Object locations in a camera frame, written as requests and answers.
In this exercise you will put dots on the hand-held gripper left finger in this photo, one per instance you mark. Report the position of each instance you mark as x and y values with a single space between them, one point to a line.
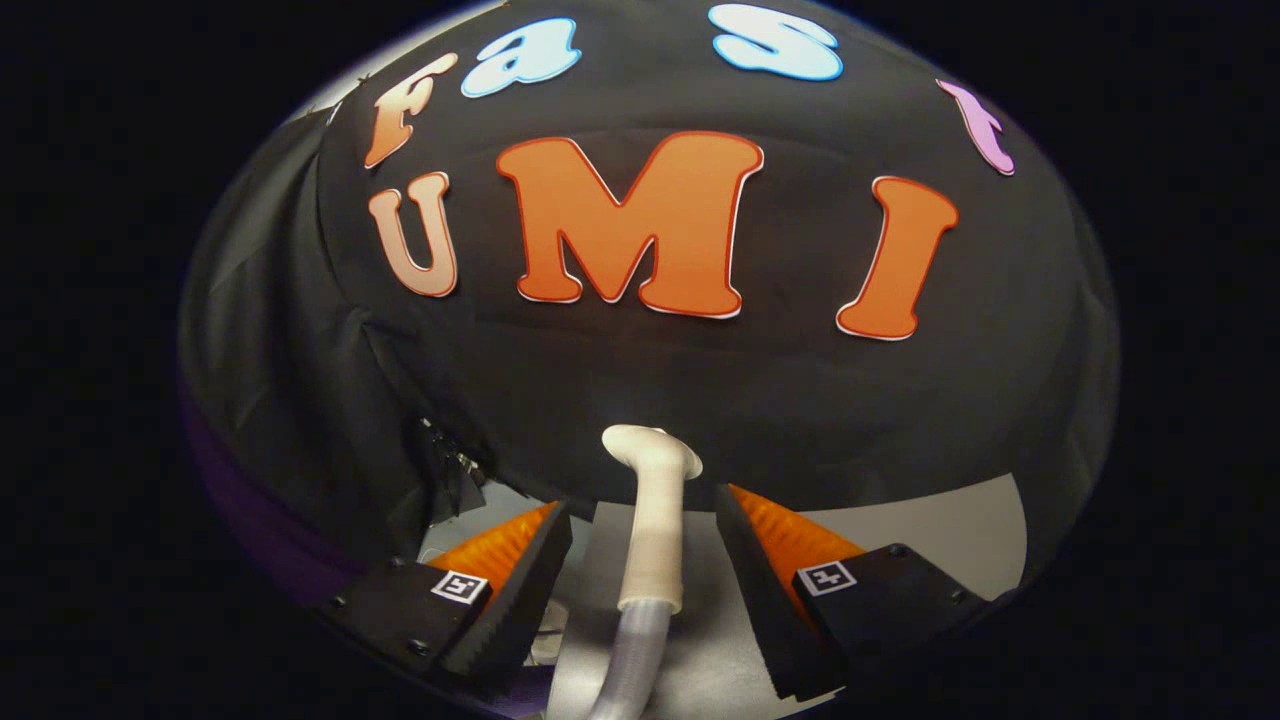
520 600

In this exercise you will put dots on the grey drawer cabinet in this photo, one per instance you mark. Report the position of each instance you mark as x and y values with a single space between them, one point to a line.
930 530

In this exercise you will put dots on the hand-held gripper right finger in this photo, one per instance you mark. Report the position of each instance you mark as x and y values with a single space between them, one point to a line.
755 590

